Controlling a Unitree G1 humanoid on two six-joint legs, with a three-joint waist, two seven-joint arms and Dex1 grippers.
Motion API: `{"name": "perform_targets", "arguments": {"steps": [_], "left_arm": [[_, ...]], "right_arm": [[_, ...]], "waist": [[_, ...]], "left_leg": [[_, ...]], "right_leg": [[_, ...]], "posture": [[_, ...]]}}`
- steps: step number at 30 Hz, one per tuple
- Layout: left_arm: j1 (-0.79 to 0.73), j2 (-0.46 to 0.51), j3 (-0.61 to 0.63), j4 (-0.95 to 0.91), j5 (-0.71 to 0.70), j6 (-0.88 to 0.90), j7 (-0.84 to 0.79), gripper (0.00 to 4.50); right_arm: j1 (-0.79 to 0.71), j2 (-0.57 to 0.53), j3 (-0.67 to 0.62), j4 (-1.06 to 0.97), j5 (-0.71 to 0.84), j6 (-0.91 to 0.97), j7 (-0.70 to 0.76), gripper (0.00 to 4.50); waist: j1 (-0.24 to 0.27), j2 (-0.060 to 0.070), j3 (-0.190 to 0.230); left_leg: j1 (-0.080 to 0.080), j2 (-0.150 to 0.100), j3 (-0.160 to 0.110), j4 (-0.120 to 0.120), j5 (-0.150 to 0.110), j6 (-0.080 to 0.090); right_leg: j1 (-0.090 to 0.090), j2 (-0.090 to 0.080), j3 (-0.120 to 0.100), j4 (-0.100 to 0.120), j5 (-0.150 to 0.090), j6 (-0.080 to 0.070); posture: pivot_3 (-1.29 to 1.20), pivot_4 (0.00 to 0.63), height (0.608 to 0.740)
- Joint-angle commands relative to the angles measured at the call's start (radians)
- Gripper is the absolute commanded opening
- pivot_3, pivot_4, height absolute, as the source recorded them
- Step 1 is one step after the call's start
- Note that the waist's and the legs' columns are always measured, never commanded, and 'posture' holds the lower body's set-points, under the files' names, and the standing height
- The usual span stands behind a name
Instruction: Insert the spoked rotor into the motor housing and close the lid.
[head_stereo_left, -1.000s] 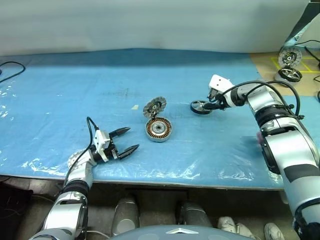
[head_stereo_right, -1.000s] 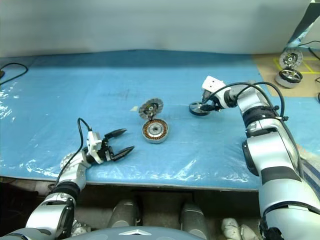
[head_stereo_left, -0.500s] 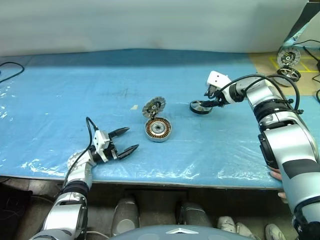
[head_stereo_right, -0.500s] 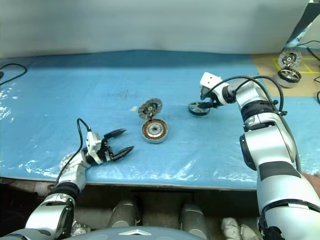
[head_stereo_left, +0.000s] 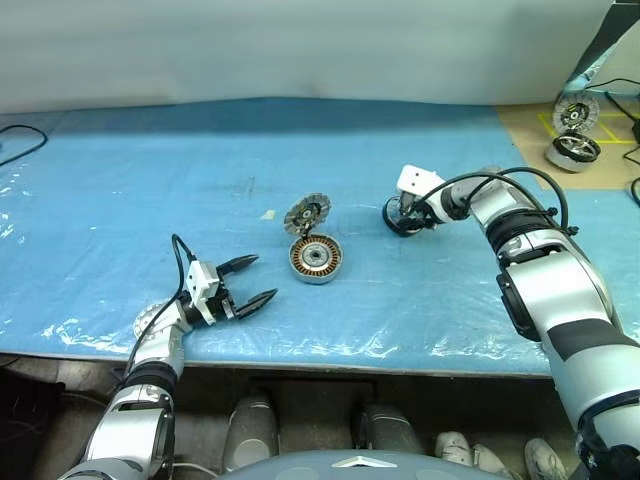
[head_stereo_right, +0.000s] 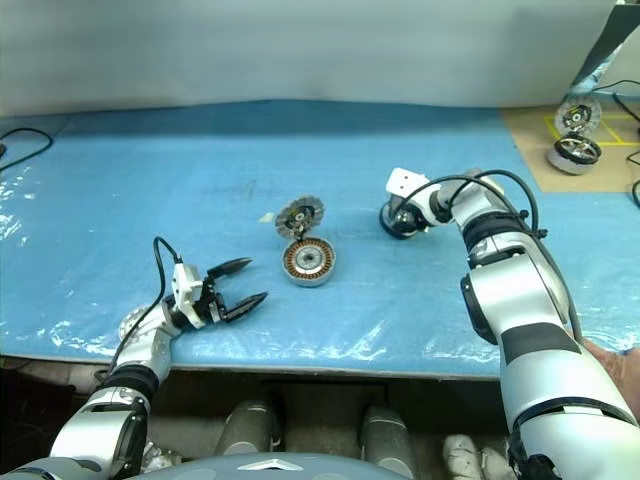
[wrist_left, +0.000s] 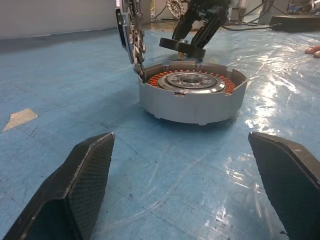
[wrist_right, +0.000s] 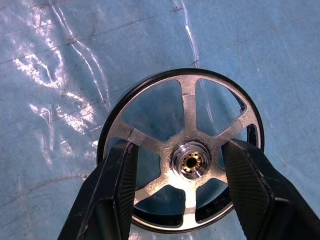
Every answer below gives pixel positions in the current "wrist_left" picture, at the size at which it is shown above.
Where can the black motor rotor disc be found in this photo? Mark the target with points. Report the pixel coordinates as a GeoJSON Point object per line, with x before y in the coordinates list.
{"type": "Point", "coordinates": [175, 45]}

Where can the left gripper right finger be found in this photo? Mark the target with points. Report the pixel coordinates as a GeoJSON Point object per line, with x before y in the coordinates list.
{"type": "Point", "coordinates": [292, 180]}

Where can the black flat power adapter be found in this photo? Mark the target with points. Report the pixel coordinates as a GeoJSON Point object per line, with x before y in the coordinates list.
{"type": "Point", "coordinates": [295, 23]}

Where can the bare hand of person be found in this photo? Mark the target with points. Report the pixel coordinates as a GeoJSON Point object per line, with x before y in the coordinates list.
{"type": "Point", "coordinates": [316, 50]}

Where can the beige tape piece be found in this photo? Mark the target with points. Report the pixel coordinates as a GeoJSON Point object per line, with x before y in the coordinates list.
{"type": "Point", "coordinates": [20, 118]}

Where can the spare motor cover circuit board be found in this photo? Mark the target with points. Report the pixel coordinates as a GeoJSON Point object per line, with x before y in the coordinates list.
{"type": "Point", "coordinates": [175, 8]}

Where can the silver motor housing copper coils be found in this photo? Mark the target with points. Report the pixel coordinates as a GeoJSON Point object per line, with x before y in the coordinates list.
{"type": "Point", "coordinates": [187, 107]}

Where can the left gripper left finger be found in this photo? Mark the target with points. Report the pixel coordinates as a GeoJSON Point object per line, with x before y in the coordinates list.
{"type": "Point", "coordinates": [75, 190]}

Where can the blue table mat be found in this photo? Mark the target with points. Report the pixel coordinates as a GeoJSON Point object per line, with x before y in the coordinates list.
{"type": "Point", "coordinates": [175, 162]}

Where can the round silver rotor disc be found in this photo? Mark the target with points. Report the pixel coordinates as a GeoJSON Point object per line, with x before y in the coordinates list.
{"type": "Point", "coordinates": [130, 37]}

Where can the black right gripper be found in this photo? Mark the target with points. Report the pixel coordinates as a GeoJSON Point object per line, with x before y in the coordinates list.
{"type": "Point", "coordinates": [207, 5]}

